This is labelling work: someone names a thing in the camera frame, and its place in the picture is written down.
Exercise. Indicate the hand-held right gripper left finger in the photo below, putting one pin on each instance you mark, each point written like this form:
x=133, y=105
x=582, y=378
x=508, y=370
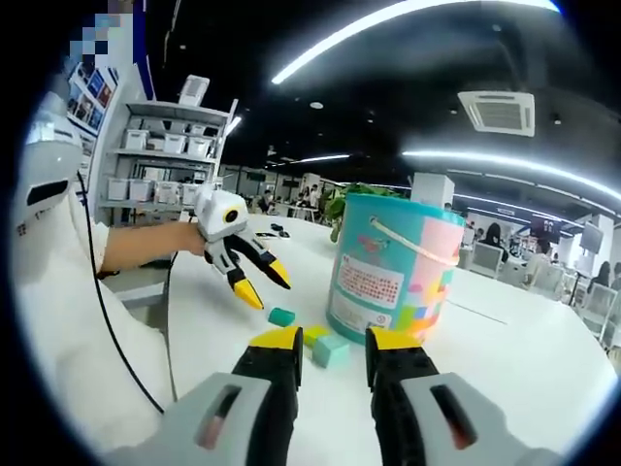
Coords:
x=233, y=417

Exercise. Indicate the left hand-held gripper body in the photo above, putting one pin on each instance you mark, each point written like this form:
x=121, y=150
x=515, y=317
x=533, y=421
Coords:
x=216, y=218

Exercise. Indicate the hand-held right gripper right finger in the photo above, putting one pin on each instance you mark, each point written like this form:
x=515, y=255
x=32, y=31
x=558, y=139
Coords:
x=429, y=422

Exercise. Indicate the teal toy block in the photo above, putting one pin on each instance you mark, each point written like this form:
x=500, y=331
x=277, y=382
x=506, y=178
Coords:
x=281, y=316

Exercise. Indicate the yellow-green toy block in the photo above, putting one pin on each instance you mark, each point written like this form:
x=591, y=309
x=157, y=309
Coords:
x=314, y=334

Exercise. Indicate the mint green toy block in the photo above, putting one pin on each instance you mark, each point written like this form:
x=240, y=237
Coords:
x=331, y=350

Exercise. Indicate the teal toy storage bucket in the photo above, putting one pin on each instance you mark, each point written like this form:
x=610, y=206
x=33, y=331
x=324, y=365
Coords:
x=378, y=272

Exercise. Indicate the row of white storage bins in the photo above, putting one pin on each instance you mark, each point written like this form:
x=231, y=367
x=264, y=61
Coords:
x=170, y=143

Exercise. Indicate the group of white office chairs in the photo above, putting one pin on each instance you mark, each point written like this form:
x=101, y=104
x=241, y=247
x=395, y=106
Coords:
x=490, y=259

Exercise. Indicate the white table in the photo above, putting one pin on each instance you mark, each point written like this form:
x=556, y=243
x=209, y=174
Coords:
x=485, y=364

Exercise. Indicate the green potted plant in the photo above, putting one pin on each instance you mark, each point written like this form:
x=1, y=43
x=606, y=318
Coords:
x=335, y=204

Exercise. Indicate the grey metal shelf rack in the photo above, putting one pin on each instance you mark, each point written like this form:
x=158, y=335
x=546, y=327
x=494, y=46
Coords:
x=170, y=111

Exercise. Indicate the white ribbed box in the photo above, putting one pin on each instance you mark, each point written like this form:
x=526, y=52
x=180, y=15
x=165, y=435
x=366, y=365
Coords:
x=194, y=89

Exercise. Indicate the white chest device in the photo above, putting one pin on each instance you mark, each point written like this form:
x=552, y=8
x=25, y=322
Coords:
x=48, y=155

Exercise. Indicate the long curved ceiling light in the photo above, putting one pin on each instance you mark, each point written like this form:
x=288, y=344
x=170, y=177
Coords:
x=310, y=58

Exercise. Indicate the dark red hanging screen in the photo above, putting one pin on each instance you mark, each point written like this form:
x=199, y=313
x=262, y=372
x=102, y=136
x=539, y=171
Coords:
x=547, y=227

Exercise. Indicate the thin curved ceiling light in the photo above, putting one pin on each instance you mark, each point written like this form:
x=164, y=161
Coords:
x=485, y=160

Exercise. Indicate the grey pillar monitor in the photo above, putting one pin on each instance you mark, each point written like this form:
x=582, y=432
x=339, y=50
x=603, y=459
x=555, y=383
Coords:
x=593, y=235

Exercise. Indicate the ceiling air conditioner vent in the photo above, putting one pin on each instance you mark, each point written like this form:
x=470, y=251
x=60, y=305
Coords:
x=497, y=114

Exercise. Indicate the blue framed wall poster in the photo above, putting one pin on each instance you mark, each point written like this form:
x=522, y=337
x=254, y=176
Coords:
x=92, y=99

